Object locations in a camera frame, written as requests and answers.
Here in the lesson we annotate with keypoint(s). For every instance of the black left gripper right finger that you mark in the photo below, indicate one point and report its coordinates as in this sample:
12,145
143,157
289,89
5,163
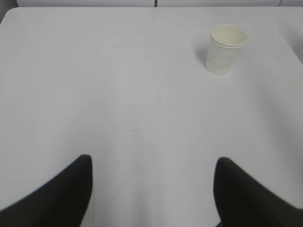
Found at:
241,201

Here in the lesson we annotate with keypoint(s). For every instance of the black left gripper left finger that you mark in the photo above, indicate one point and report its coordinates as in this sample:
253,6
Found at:
61,202

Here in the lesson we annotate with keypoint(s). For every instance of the white paper cup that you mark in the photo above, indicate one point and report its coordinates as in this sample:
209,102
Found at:
226,42

